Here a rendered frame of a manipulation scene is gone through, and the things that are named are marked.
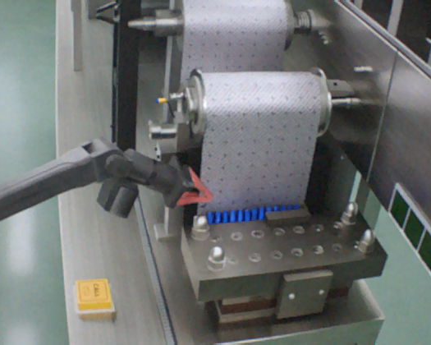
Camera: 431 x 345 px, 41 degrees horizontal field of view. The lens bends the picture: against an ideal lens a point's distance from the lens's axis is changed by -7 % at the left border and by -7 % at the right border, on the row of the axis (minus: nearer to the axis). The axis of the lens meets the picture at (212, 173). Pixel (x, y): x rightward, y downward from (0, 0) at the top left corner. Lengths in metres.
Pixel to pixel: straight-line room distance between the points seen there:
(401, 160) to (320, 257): 0.26
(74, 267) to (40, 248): 1.44
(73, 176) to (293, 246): 0.46
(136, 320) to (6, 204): 0.36
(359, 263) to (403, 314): 1.45
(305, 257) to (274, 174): 0.19
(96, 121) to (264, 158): 0.75
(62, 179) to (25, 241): 1.74
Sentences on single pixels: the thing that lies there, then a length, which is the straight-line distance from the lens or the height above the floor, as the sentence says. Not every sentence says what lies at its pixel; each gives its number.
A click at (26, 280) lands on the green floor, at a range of 2.65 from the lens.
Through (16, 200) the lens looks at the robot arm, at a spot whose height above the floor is 1.17.
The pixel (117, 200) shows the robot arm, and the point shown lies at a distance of 1.19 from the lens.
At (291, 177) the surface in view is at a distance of 1.31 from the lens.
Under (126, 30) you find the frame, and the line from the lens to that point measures 1.43.
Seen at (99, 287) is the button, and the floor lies 0.92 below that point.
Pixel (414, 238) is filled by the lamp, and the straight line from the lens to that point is 1.11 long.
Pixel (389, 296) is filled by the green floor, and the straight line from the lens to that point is 2.75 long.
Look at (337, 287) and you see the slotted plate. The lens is 1.30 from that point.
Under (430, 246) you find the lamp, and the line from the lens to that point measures 1.07.
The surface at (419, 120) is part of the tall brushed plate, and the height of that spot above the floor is 1.36.
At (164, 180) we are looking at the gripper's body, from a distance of 1.20.
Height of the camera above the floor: 1.82
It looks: 34 degrees down
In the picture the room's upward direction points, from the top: 5 degrees clockwise
